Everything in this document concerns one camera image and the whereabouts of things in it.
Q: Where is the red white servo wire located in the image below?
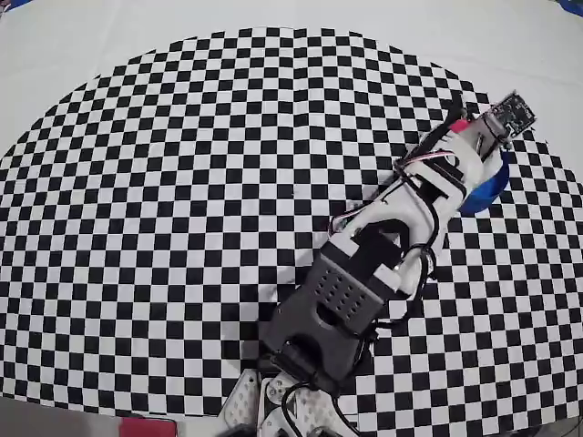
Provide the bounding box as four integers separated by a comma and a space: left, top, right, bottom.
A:
330, 118, 470, 233

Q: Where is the blue round box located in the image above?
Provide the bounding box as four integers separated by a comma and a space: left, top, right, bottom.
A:
457, 152, 510, 216

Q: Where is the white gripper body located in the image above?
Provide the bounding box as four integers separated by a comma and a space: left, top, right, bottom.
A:
427, 113, 507, 201

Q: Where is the black camera cable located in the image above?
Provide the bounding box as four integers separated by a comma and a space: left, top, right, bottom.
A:
280, 97, 475, 437

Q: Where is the red flat object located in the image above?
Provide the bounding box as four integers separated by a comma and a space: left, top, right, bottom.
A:
118, 417, 179, 437

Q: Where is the checkerboard printed white sheet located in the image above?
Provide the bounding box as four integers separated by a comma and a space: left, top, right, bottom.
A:
0, 0, 583, 433

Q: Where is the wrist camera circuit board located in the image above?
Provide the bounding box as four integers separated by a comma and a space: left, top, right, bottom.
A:
489, 90, 537, 140

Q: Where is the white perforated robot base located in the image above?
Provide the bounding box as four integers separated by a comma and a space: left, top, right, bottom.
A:
220, 363, 361, 437

